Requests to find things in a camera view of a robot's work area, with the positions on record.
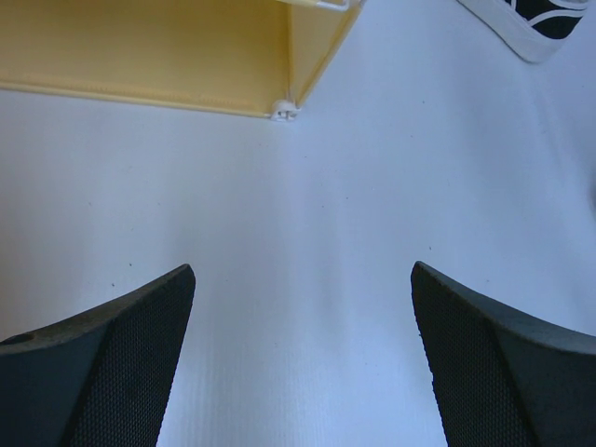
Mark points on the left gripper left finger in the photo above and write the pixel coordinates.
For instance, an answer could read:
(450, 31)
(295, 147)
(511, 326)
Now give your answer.
(102, 377)

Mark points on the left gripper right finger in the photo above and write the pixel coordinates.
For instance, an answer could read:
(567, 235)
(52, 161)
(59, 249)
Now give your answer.
(502, 377)

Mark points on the yellow plastic shoe cabinet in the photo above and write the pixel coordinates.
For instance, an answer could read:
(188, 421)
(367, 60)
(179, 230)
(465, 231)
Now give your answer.
(254, 58)

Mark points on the black white sneaker far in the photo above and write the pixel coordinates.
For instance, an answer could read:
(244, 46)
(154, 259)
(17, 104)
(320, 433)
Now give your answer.
(533, 29)

